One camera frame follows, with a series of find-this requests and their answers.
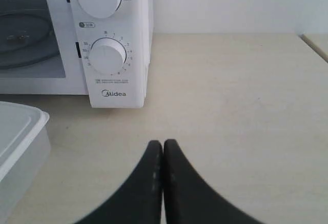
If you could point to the grey plastic food container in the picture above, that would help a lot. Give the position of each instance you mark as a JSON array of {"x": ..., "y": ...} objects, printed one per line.
[{"x": 25, "y": 147}]

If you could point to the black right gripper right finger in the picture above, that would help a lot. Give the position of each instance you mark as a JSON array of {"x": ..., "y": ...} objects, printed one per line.
[{"x": 188, "y": 198}]

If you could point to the white Midea microwave oven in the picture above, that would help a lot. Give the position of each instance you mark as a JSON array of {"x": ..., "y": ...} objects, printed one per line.
[{"x": 70, "y": 73}]

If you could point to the lower white timer knob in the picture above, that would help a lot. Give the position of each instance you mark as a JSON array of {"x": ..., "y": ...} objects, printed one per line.
[{"x": 107, "y": 56}]

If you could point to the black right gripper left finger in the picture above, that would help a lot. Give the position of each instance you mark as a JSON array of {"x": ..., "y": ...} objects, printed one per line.
[{"x": 139, "y": 198}]

